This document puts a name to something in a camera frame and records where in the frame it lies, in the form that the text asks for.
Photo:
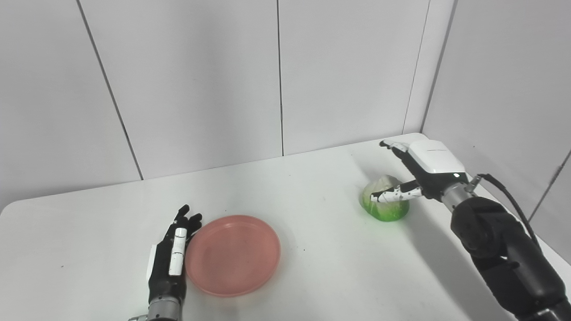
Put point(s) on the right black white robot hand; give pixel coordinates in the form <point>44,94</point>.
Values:
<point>424,171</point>

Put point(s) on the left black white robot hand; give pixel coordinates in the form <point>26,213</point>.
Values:
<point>171,258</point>

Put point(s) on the green white toy cabbage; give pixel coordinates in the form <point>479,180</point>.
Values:
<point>383,206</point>

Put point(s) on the pink round plate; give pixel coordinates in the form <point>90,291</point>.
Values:
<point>233,255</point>

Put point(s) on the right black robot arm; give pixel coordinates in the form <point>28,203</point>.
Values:
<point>508,254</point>

